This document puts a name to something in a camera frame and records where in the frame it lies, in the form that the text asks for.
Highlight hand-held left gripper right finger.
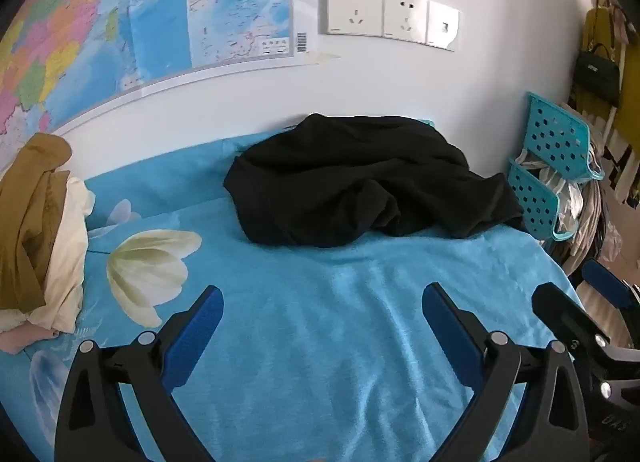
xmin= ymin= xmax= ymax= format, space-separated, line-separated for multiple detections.
xmin=421 ymin=283 xmax=591 ymax=462

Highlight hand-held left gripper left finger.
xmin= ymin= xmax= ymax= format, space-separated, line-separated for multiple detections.
xmin=54 ymin=285 xmax=225 ymax=462

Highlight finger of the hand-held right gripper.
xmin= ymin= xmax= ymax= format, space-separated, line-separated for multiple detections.
xmin=531 ymin=282 xmax=612 ymax=368
xmin=581 ymin=258 xmax=640 ymax=315

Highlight black buttoned coat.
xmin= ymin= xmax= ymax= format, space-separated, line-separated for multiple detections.
xmin=223 ymin=113 xmax=526 ymax=249

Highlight pile of hanging clothes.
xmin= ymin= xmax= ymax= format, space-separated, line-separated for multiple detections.
xmin=560 ymin=142 xmax=640 ymax=288

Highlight blue floral bedsheet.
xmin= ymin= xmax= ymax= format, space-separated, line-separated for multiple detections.
xmin=0 ymin=117 xmax=586 ymax=462

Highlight cream cloth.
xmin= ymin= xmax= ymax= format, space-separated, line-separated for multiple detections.
xmin=0 ymin=169 xmax=96 ymax=335

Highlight pink cloth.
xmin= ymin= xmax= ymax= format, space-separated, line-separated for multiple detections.
xmin=0 ymin=322 xmax=56 ymax=355

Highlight yellow hanging garment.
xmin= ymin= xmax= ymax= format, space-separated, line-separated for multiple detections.
xmin=582 ymin=7 xmax=640 ymax=143

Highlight black handbag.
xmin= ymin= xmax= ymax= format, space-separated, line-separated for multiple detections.
xmin=572 ymin=42 xmax=623 ymax=104

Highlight white wall plate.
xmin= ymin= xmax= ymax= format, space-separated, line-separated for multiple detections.
xmin=426 ymin=1 xmax=462 ymax=52

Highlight colourful wall map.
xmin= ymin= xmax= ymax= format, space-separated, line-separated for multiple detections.
xmin=0 ymin=0 xmax=298 ymax=153

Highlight white wall socket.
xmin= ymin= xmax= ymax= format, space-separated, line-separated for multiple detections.
xmin=320 ymin=0 xmax=385 ymax=37
xmin=382 ymin=0 xmax=430 ymax=43

